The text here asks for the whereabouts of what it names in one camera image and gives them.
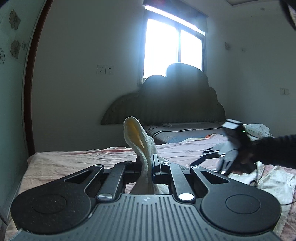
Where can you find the black camera box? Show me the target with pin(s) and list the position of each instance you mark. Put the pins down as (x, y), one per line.
(233, 128)

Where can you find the black sleeved right forearm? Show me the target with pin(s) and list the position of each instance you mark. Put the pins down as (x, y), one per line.
(278, 151)

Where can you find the white wall socket pair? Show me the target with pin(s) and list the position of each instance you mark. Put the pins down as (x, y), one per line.
(105, 70)

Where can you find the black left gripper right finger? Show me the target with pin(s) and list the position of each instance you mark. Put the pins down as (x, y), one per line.
(171, 174)

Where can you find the white wall switch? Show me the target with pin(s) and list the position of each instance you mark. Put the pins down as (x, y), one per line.
(284, 91)

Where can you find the white patterned pillow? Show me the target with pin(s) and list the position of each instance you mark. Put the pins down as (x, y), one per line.
(257, 131)

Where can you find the cream white textured pants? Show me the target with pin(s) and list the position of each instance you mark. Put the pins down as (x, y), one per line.
(144, 146)

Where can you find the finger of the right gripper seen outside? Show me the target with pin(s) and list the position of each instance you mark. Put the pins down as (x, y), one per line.
(207, 154)

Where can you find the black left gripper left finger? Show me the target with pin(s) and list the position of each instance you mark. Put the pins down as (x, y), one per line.
(116, 179)

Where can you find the pink bed sheet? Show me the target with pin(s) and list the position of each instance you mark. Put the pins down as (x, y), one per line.
(58, 200)

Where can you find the bright window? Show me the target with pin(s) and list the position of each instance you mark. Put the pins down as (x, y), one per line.
(174, 32)

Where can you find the dark cloud-shaped headboard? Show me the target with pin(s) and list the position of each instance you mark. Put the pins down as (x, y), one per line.
(183, 95)

